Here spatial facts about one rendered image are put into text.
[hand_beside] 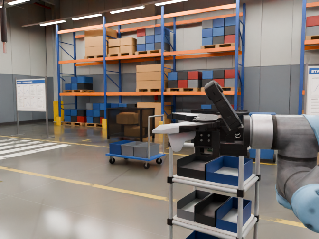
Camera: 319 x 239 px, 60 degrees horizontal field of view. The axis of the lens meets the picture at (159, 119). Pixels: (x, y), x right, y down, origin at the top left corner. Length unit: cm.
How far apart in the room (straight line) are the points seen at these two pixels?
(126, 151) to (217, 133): 468
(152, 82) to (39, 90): 405
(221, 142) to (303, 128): 16
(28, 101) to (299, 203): 973
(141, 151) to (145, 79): 619
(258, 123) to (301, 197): 18
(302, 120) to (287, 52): 1010
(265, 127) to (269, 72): 1008
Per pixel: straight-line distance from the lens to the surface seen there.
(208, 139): 61
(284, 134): 61
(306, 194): 49
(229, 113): 60
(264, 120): 61
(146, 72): 1093
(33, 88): 979
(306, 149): 62
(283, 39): 1079
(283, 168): 63
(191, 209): 203
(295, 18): 1092
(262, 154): 595
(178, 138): 58
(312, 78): 602
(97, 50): 1247
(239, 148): 62
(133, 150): 516
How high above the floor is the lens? 129
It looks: 5 degrees down
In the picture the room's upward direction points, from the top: straight up
